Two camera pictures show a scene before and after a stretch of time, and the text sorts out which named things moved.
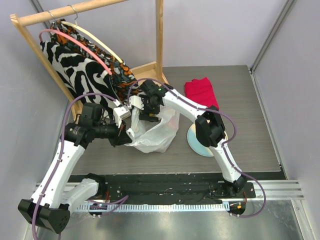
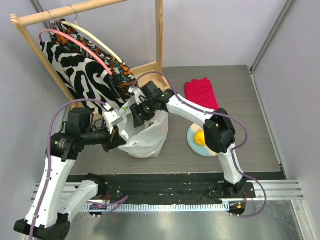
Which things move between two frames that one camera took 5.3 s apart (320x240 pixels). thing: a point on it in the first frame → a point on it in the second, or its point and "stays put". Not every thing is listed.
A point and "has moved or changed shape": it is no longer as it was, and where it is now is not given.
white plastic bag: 159,136 has moved or changed shape
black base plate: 170,189 stays put
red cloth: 201,91 stays put
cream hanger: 93,37 stays put
